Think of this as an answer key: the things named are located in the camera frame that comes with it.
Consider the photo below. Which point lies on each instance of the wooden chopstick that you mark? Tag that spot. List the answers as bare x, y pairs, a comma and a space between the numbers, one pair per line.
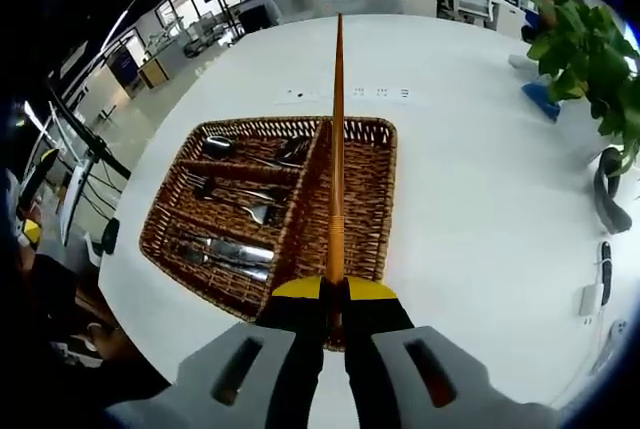
336, 174

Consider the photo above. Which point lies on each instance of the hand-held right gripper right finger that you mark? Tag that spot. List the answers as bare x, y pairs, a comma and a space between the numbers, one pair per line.
380, 349

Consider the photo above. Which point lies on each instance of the black tripod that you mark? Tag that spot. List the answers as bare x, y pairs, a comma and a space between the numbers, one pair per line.
90, 136

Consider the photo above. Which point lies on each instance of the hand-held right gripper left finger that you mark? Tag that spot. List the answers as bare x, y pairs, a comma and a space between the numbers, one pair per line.
295, 349

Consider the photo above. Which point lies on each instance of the brown wicker storage basket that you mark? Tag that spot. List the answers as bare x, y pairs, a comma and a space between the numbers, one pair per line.
365, 199

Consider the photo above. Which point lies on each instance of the white table power strip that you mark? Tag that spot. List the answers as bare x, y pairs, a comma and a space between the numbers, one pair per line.
345, 95

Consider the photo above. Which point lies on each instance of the steel spoon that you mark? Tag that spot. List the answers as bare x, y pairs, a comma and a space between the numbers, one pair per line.
217, 145
295, 147

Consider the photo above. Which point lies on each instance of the wooden cabinet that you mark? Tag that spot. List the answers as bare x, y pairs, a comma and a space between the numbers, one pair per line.
152, 71

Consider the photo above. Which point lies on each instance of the blue banner stand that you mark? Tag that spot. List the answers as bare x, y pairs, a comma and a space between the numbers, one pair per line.
124, 64

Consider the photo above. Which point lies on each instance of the steel fork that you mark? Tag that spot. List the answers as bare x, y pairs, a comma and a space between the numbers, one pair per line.
260, 213
202, 188

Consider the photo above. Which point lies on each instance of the white charger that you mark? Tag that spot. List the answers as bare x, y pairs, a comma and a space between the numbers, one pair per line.
592, 301

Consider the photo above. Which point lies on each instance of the blue object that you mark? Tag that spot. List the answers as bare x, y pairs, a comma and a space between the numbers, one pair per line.
542, 99

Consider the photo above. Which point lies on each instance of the green potted plant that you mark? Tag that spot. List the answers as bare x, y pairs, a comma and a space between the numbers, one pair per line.
580, 34

